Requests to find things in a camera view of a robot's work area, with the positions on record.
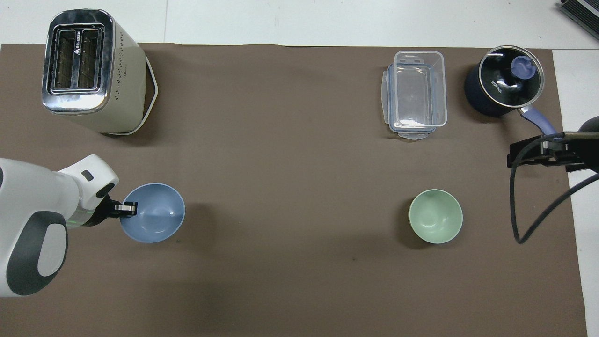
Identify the green bowl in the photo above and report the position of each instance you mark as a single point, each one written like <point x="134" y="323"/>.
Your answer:
<point x="435" y="217"/>

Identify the cream and chrome toaster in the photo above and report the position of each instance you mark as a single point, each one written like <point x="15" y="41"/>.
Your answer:
<point x="89" y="70"/>

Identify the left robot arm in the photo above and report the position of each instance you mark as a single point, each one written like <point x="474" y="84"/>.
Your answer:
<point x="32" y="196"/>

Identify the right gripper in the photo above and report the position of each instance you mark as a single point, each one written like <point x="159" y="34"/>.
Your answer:
<point x="585" y="150"/>

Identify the dark blue saucepan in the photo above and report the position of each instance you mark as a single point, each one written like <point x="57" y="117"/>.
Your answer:
<point x="475" y="96"/>

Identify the glass saucepan lid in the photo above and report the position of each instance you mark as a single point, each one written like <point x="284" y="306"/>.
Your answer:
<point x="507" y="77"/>

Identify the clear plastic food container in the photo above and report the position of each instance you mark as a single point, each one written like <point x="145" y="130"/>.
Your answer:
<point x="416" y="93"/>

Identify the clear plastic container lid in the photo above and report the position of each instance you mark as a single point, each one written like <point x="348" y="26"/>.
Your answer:
<point x="408" y="135"/>

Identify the blue bowl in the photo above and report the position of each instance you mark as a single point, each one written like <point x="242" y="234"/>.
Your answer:
<point x="152" y="215"/>

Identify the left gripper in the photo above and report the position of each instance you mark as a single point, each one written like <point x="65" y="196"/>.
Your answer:
<point x="105" y="211"/>

